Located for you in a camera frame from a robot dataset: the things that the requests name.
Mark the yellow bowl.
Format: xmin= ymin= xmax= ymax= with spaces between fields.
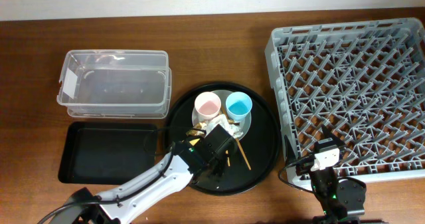
xmin=189 ymin=138 xmax=201 ymax=146

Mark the pink cup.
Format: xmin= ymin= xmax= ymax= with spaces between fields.
xmin=194 ymin=92 xmax=221 ymax=121

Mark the round black tray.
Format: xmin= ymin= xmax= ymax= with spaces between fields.
xmin=165 ymin=82 xmax=282 ymax=196

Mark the gold foil wrapper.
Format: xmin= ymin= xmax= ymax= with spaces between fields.
xmin=186 ymin=122 xmax=207 ymax=136

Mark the grey dishwasher rack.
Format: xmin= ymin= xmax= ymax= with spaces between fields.
xmin=265 ymin=18 xmax=424 ymax=182

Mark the grey round plate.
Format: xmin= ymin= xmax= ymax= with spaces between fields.
xmin=191 ymin=90 xmax=252 ymax=140

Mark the white napkin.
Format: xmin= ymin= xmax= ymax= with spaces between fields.
xmin=203 ymin=114 xmax=244 ymax=138

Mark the black rectangular tray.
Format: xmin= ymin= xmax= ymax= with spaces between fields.
xmin=58 ymin=122 xmax=157 ymax=185

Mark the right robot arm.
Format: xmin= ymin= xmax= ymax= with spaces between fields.
xmin=307 ymin=126 xmax=367 ymax=223

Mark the clear plastic bin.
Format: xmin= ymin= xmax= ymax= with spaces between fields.
xmin=56 ymin=49 xmax=172 ymax=119

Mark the blue cup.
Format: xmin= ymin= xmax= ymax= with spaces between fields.
xmin=225 ymin=92 xmax=253 ymax=122

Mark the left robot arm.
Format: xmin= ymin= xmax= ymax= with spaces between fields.
xmin=39 ymin=136 xmax=236 ymax=223

